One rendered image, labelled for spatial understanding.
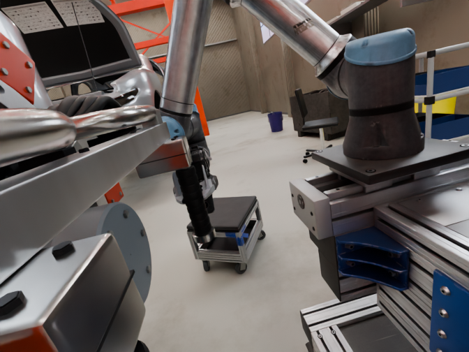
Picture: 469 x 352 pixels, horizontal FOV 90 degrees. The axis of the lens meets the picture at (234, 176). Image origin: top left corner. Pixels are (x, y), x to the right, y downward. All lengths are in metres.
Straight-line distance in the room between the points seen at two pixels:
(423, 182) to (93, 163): 0.58
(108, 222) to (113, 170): 0.09
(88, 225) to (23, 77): 0.31
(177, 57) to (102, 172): 0.39
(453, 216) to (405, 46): 0.30
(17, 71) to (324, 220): 0.58
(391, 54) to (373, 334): 0.80
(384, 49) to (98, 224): 0.51
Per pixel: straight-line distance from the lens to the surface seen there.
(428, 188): 0.63
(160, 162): 0.41
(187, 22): 0.55
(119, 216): 0.30
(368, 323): 1.02
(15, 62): 0.53
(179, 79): 0.55
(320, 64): 0.67
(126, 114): 0.32
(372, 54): 0.53
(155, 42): 9.52
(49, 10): 3.70
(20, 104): 0.49
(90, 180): 0.18
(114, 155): 0.22
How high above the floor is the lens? 0.99
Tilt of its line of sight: 18 degrees down
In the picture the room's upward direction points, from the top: 13 degrees counter-clockwise
